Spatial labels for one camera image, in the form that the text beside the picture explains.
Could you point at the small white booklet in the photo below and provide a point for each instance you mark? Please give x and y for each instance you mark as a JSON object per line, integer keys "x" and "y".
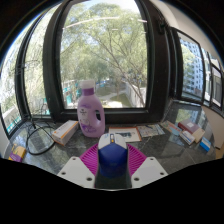
{"x": 187, "y": 137}

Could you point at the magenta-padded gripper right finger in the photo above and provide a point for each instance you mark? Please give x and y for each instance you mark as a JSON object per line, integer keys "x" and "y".
{"x": 148, "y": 170}

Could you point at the white booklet with orange border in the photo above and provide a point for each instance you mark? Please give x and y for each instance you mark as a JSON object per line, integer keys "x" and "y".
{"x": 131, "y": 134}

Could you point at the small blue and white box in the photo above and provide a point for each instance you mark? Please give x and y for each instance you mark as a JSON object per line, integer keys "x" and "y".
{"x": 205, "y": 144}

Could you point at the blue and white computer mouse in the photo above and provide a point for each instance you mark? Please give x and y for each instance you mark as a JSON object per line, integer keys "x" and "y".
{"x": 112, "y": 156}

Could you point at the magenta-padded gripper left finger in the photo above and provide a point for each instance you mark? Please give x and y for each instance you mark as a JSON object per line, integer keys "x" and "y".
{"x": 76, "y": 170}

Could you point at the purple detergent bottle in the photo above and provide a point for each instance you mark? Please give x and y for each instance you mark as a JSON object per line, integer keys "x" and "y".
{"x": 90, "y": 115}

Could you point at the red book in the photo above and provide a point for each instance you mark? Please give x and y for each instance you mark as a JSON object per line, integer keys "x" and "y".
{"x": 190, "y": 127}

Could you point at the printed paper leaflet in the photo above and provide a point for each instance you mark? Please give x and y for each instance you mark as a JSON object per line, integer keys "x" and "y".
{"x": 150, "y": 130}

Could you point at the orange and white carton box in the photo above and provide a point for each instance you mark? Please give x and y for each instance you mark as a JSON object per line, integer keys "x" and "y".
{"x": 65, "y": 132}

